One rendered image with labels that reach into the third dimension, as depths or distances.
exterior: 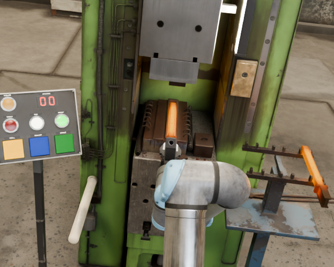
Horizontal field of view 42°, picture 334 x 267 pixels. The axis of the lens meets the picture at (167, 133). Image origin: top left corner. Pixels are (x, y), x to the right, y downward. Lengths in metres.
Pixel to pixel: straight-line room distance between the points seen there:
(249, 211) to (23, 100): 1.07
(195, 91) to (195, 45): 0.63
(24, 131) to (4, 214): 1.33
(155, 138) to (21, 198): 1.49
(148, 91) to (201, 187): 1.29
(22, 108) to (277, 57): 1.10
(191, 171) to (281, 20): 0.98
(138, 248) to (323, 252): 1.36
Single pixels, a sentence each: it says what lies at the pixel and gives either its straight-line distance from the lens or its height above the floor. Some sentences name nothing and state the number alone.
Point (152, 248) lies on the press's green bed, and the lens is 2.27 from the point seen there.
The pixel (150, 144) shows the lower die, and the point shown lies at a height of 0.95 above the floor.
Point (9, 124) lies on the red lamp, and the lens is 1.82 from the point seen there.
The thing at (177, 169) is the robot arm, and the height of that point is 1.33.
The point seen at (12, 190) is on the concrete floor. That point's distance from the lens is 3.28.
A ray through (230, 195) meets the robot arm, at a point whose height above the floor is 1.27.
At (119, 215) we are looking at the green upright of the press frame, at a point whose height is 0.40.
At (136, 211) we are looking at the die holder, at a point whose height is 0.61.
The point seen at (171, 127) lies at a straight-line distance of 2.01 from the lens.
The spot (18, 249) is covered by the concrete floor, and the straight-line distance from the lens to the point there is 2.83.
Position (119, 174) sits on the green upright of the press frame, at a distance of 2.25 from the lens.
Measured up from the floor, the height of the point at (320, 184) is 1.04.
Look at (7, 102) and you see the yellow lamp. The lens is 1.82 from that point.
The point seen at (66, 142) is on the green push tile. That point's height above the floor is 1.01.
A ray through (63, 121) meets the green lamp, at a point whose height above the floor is 1.09.
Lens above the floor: 1.96
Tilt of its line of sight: 29 degrees down
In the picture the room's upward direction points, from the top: 7 degrees clockwise
